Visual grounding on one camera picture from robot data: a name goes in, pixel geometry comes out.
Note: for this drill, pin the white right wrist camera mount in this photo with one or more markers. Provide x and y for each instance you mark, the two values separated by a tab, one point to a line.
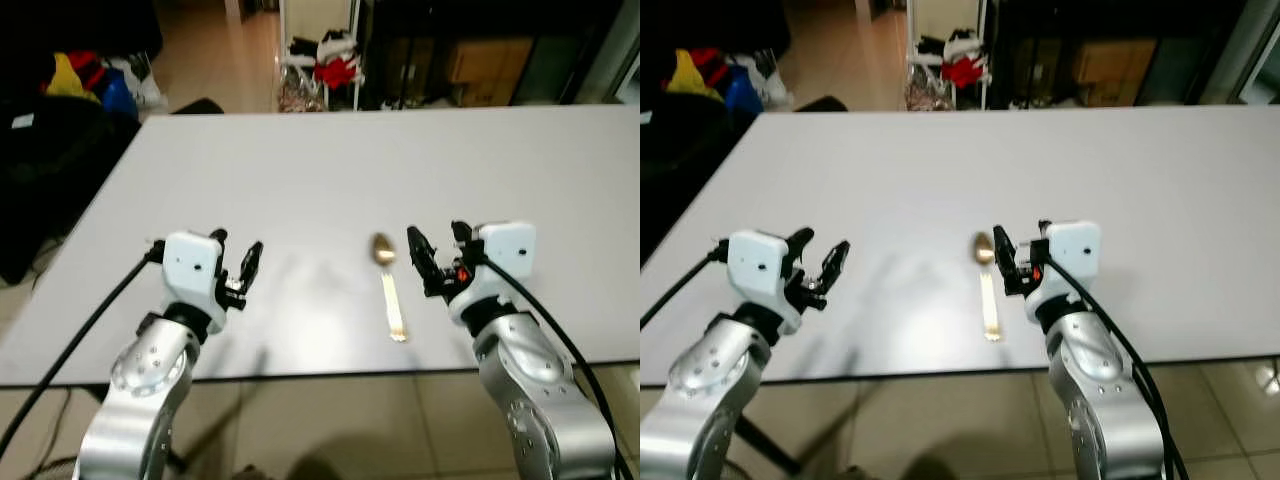
1075	245
505	250

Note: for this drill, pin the black chair back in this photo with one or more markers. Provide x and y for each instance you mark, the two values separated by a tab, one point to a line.
822	104
198	107

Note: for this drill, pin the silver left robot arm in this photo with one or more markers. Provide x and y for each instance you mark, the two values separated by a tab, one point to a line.
700	390
140	400

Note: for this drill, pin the blue bag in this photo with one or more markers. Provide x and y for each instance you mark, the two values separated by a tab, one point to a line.
742	92
118	98

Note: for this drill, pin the large black bag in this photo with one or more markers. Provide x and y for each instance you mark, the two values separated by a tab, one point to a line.
50	170
690	160

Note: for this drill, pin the gold spoon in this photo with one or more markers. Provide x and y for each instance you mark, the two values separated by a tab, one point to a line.
384	250
983	250

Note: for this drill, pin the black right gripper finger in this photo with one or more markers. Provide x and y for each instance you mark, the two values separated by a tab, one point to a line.
463	236
423	252
1045	231
1005	248

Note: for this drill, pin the dark glass cabinet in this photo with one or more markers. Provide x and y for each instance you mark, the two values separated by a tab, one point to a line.
420	20
1040	20

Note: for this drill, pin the black and white garment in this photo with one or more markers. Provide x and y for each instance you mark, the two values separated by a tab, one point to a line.
335	45
962	42

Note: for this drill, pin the red garment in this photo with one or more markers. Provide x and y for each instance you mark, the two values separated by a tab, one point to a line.
335	72
965	72

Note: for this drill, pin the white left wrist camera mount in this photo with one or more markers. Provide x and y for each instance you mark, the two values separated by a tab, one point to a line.
190	265
755	265

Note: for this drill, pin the white metal rack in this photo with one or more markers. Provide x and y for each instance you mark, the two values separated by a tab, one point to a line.
281	40
909	40

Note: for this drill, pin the red cloth beside yellow cloth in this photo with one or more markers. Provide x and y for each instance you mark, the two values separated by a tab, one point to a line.
90	68
712	65

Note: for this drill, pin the brown patterned bag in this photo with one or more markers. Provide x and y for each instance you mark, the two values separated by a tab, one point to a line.
925	93
298	95

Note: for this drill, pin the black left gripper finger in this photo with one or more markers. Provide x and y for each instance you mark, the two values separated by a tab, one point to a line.
801	245
836	266
251	265
218	237

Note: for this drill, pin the large cardboard box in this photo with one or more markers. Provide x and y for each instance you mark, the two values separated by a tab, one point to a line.
490	62
1115	62

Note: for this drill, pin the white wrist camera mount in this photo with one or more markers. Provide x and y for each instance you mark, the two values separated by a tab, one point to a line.
1075	245
505	250
755	265
190	265

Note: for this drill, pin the white plastic bag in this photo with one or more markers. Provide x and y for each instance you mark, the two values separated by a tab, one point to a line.
772	88
145	90

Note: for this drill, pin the black table leg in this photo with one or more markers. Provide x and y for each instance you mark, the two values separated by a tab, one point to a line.
770	445

